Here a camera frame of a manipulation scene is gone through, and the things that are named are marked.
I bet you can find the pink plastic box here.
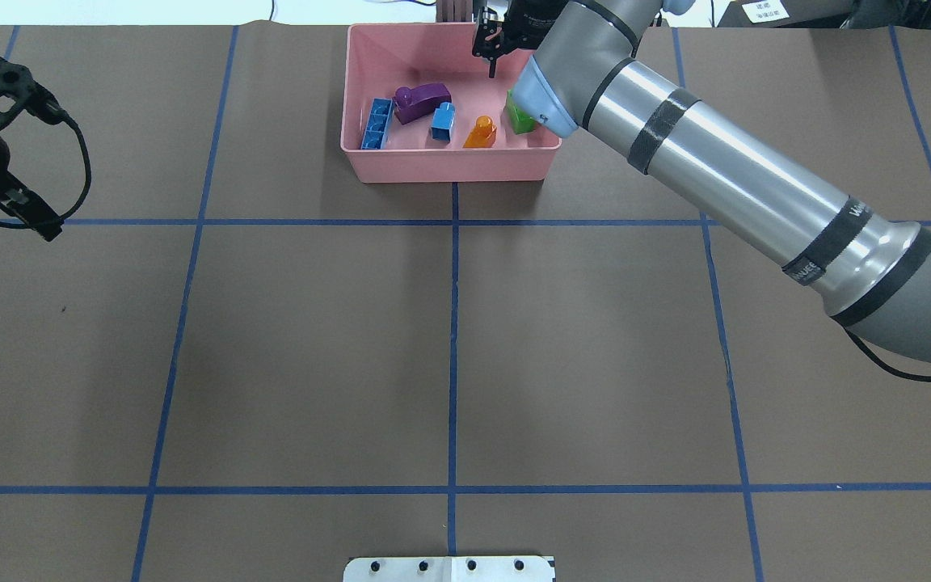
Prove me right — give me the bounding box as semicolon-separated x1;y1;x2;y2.
340;23;562;183

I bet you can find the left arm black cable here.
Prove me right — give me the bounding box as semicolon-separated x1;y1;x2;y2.
0;105;93;230

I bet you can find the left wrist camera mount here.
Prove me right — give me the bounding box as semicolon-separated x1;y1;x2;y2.
0;53;62;134

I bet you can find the orange toy block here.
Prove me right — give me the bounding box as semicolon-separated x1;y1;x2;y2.
463;115;498;149

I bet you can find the purple toy block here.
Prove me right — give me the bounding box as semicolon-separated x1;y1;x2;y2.
393;82;453;124

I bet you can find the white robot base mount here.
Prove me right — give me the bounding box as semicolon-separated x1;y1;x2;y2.
341;555;557;581

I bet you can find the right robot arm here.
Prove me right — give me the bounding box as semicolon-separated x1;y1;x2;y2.
513;1;931;364

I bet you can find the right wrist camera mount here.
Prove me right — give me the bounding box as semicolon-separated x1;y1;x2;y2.
470;4;505;78

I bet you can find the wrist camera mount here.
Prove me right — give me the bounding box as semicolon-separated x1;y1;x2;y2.
0;53;62;134
470;4;505;78

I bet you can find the small blue toy block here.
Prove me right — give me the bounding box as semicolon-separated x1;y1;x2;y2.
430;102;456;143

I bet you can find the green toy block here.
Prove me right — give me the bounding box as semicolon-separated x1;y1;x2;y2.
503;89;538;135

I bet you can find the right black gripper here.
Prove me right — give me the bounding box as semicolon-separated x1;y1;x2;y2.
502;1;567;54

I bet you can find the long blue toy block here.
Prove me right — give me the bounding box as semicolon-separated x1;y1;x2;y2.
360;97;394;150

